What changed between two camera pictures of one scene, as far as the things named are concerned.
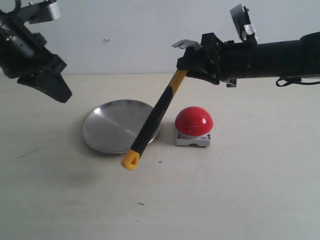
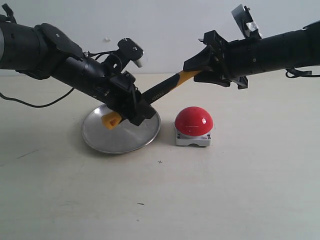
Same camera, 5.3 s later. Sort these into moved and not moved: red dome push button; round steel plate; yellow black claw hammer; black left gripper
Moved: black left gripper; yellow black claw hammer
Not moved: round steel plate; red dome push button
